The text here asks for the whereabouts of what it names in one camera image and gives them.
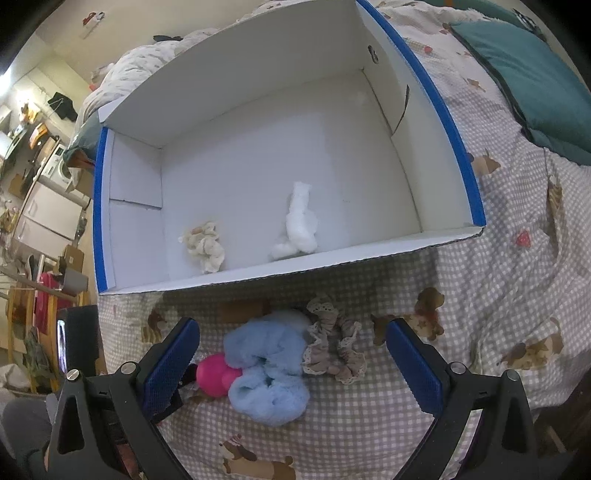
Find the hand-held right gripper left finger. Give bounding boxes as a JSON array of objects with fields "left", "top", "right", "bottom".
[{"left": 46, "top": 318, "right": 201, "bottom": 480}]

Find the person's grey trouser leg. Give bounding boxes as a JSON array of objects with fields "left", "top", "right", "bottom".
[{"left": 0, "top": 397, "right": 52, "bottom": 480}]

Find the black hanging garment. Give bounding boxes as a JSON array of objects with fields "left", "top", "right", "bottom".
[{"left": 47, "top": 92, "right": 78, "bottom": 121}]

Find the magenta bag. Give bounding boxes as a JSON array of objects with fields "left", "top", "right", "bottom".
[{"left": 36, "top": 272, "right": 58, "bottom": 333}]

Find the black monitor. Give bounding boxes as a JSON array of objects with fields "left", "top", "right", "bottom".
[{"left": 55, "top": 305, "right": 100, "bottom": 377}]

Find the light blue fluffy scrunchie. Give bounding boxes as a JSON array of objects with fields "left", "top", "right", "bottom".
[{"left": 223, "top": 310, "right": 311, "bottom": 426}]

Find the white cardboard box blue edge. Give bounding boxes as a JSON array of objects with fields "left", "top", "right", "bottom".
[{"left": 92, "top": 0, "right": 486, "bottom": 295}]

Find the white kitchen cabinet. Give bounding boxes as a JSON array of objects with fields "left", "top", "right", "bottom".
[{"left": 14, "top": 178, "right": 86, "bottom": 252}]

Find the white fluffy scrunchie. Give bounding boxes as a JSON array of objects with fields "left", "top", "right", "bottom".
[{"left": 270, "top": 181, "right": 319, "bottom": 260}]

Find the grey bin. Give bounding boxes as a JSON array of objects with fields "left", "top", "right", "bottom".
[{"left": 60, "top": 268, "right": 88, "bottom": 296}]

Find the white patterned duvet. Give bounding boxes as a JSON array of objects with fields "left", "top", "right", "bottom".
[{"left": 76, "top": 28, "right": 241, "bottom": 121}]

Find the white washing machine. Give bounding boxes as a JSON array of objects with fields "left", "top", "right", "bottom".
[{"left": 39, "top": 143, "right": 75, "bottom": 188}]

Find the teal pillow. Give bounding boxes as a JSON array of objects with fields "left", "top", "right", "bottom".
[{"left": 450, "top": 21, "right": 591, "bottom": 166}]

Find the pink makeup sponge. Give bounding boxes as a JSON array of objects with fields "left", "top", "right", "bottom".
[{"left": 196, "top": 354, "right": 243, "bottom": 398}]

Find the brown striped plush toy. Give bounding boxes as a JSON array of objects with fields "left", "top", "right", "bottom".
[{"left": 302, "top": 295, "right": 368, "bottom": 386}]

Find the checked dog print bedsheet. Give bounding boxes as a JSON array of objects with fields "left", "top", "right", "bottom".
[{"left": 95, "top": 0, "right": 591, "bottom": 480}]

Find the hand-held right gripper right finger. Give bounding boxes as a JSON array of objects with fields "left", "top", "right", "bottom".
[{"left": 387, "top": 318, "right": 541, "bottom": 480}]

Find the black white patterned item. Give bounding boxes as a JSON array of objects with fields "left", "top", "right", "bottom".
[{"left": 512, "top": 7, "right": 546, "bottom": 35}]

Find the beige scrunchie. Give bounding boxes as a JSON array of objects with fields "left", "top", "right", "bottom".
[{"left": 178, "top": 222, "right": 225, "bottom": 274}]

